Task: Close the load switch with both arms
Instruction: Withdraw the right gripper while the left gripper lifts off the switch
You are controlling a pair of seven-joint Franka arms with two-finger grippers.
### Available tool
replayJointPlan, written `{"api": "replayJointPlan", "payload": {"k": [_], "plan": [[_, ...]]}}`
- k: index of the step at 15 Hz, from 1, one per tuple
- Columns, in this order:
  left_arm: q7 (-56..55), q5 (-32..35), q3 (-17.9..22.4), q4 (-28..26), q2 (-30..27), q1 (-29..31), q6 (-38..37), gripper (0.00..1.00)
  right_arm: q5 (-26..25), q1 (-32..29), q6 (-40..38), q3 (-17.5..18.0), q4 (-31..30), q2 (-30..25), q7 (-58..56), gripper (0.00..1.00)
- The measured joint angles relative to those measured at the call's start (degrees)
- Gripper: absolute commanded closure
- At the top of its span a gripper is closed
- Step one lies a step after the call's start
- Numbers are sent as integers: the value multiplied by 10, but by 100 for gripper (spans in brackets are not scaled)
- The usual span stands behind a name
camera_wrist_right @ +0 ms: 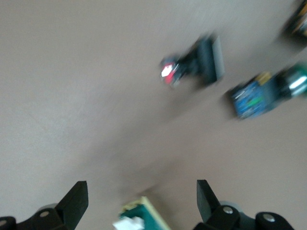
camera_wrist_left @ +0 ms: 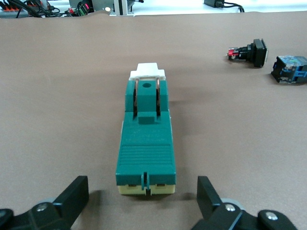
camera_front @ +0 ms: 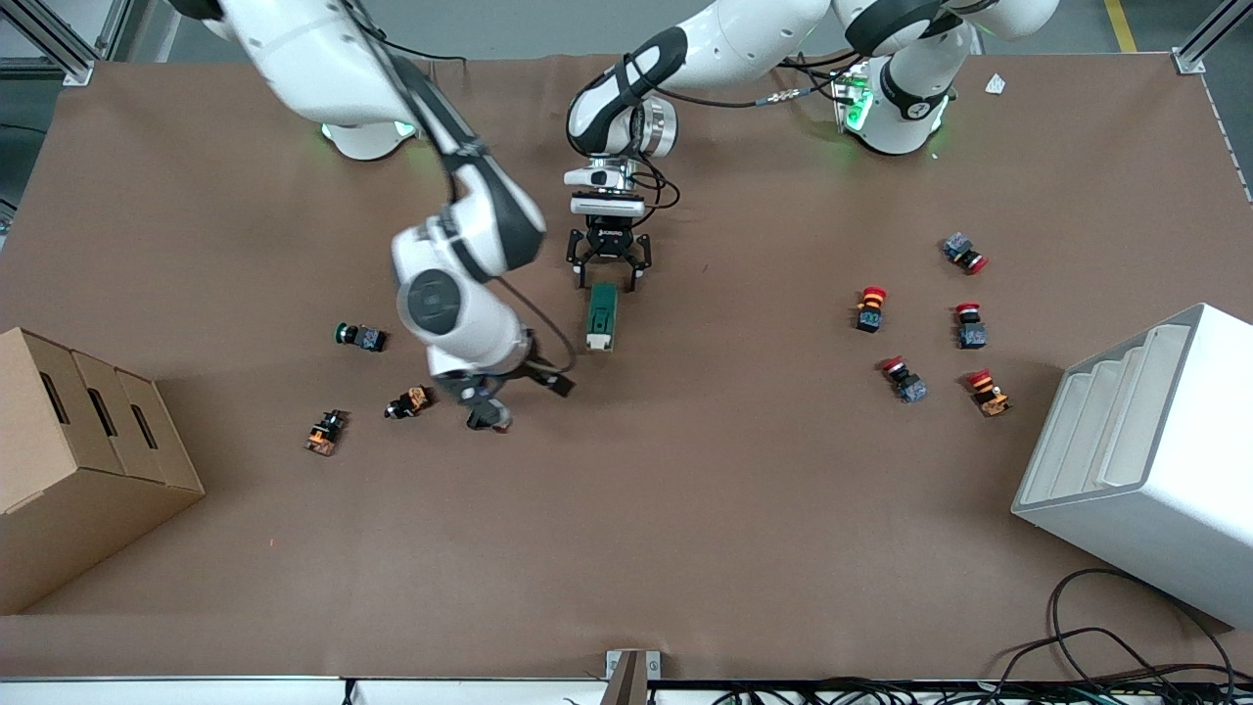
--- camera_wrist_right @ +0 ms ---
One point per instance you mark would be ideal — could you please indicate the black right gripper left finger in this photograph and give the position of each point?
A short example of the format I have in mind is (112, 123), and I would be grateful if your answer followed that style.
(67, 208)

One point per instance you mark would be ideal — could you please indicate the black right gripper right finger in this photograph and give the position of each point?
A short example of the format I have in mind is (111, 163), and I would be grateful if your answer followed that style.
(211, 215)

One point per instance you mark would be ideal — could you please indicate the green load switch white lever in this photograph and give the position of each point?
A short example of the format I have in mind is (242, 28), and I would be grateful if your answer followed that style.
(139, 215)

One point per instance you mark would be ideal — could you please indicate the brown table mat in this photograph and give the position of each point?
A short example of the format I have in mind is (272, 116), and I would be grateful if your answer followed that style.
(72, 95)

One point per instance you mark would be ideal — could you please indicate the black button orange contact block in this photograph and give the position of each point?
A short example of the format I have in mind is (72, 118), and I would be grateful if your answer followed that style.
(298, 21)

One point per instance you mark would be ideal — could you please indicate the green push button switch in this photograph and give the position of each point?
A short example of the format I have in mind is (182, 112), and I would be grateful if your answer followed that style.
(254, 98)

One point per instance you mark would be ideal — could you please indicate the black switch with red tip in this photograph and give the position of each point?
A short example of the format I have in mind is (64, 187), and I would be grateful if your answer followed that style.
(201, 62)

